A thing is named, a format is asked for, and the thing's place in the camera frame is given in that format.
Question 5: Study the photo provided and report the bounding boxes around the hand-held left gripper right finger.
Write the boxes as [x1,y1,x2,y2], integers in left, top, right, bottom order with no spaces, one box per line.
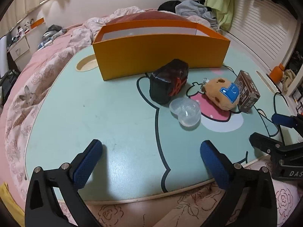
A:
[200,140,277,227]

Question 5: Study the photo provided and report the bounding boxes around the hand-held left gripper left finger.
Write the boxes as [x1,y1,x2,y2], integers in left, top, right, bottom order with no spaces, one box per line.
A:
[25,139,103,227]

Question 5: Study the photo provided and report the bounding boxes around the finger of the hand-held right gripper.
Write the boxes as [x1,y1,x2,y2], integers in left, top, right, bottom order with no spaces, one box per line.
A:
[272,113,303,128]
[249,132,288,158]

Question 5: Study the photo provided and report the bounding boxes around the brown drink carton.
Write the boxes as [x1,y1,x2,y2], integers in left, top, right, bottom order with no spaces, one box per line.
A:
[234,70,261,114]

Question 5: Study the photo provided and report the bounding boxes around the brown capybara plush keychain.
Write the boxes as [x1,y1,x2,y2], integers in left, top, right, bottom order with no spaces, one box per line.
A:
[201,77,240,111]

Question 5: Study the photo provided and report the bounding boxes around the black zip pouch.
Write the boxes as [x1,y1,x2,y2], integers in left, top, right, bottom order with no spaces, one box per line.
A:
[149,59,190,105]

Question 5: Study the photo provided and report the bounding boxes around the orange cardboard box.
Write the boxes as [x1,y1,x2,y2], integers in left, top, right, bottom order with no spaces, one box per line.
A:
[92,20,231,82]

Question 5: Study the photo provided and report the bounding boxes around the beige crumpled cloth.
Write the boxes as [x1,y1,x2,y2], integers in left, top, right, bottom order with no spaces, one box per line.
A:
[283,69,296,93]

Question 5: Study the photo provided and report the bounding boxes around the mint green lap table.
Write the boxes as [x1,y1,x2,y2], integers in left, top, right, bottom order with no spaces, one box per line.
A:
[25,44,293,204]

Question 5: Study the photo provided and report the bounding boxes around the yellow cloth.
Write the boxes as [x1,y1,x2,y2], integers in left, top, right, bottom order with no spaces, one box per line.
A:
[0,182,22,227]

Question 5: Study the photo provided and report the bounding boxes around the pink floral quilt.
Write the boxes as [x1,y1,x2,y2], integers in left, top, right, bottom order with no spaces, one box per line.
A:
[3,8,303,227]

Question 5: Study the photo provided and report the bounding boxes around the white slatted cabinet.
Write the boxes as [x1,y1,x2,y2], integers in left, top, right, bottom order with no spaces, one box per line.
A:
[223,0,299,69]

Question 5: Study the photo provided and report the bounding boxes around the black bag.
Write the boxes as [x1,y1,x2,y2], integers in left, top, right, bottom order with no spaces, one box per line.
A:
[0,68,22,107]

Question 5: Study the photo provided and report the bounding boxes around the pink bed sheet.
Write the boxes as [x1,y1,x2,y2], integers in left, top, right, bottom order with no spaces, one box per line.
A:
[0,24,86,187]

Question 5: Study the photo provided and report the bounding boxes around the white bedside drawer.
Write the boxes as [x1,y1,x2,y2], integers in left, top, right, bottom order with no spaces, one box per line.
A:
[8,38,31,62]

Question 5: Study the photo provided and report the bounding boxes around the light green cloth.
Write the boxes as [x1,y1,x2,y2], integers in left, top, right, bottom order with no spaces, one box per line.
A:
[204,0,235,32]

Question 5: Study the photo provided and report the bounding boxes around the patterned grey blue clothes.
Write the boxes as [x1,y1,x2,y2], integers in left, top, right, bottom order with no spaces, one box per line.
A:
[38,24,68,50]

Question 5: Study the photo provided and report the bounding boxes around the small orange shelf box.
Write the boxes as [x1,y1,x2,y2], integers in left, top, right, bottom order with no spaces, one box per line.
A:
[31,18,45,29]

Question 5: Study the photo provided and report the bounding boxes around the maroon ribbed pillow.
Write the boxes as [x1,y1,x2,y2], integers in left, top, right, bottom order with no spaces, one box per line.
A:
[116,12,187,25]

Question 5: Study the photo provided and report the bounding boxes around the black garment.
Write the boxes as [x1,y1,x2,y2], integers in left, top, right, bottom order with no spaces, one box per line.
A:
[157,0,188,13]

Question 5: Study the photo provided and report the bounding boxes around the white padded headboard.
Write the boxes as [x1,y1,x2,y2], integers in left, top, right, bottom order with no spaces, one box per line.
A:
[0,0,206,43]

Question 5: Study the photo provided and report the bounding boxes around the black cable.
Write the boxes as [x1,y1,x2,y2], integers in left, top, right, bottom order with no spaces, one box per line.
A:
[273,93,288,146]

